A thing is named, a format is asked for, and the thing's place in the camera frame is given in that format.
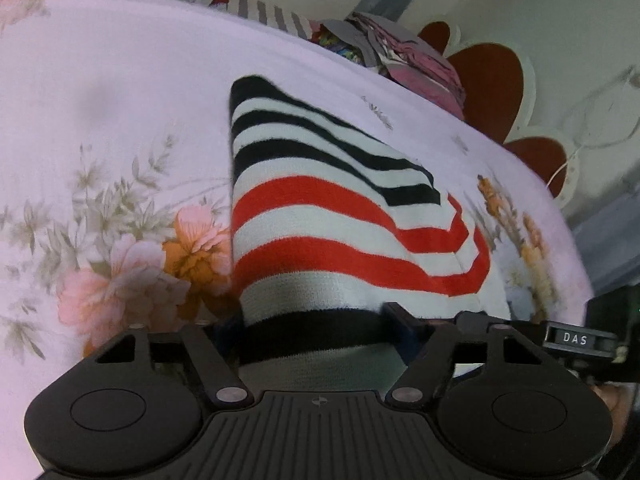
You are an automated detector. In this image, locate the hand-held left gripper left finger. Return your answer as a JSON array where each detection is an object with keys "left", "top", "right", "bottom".
[{"left": 81, "top": 316, "right": 249, "bottom": 406}]

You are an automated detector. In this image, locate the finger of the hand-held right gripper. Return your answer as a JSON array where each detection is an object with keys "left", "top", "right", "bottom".
[{"left": 456, "top": 310, "right": 549, "bottom": 347}]

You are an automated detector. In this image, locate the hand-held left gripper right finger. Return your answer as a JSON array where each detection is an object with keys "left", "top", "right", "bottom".
[{"left": 381, "top": 301, "right": 544, "bottom": 406}]

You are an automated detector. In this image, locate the red black striped white garment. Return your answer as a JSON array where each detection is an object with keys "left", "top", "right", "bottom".
[{"left": 228, "top": 75, "right": 514, "bottom": 397}]

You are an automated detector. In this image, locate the pile of pink grey clothes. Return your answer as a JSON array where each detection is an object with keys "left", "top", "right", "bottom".
[{"left": 320, "top": 10, "right": 467, "bottom": 117}]

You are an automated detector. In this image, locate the scalloped red white headboard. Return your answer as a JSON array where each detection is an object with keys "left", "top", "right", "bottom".
[{"left": 417, "top": 20, "right": 582, "bottom": 202}]

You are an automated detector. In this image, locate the pink floral blanket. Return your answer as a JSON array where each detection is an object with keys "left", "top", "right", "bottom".
[{"left": 0, "top": 0, "right": 597, "bottom": 480}]

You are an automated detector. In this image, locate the colourful printed cloth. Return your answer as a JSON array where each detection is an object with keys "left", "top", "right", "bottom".
[{"left": 312, "top": 25, "right": 367, "bottom": 65}]

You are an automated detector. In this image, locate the grey white striped cloth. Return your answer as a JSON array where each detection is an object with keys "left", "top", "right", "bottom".
[{"left": 234, "top": 0, "right": 314, "bottom": 39}]

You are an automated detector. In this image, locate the white hanging cable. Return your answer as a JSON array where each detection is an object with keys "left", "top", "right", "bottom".
[{"left": 544, "top": 64, "right": 640, "bottom": 192}]

